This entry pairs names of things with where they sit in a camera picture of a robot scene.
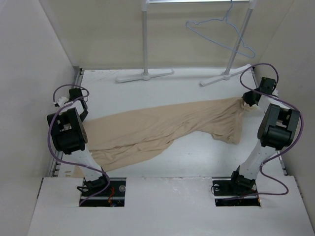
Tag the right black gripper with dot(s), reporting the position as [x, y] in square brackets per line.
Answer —
[246, 97]

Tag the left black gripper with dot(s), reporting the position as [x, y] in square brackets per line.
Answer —
[83, 116]

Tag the beige trousers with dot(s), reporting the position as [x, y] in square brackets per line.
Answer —
[132, 137]

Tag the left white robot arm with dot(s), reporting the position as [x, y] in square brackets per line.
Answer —
[67, 135]

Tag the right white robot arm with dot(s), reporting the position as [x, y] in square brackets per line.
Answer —
[276, 131]

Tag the white clothes rack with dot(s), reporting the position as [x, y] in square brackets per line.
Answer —
[146, 75]

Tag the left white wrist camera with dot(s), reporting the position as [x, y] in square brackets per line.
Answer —
[60, 102]

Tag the blue wire hanger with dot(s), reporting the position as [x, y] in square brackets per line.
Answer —
[222, 32]

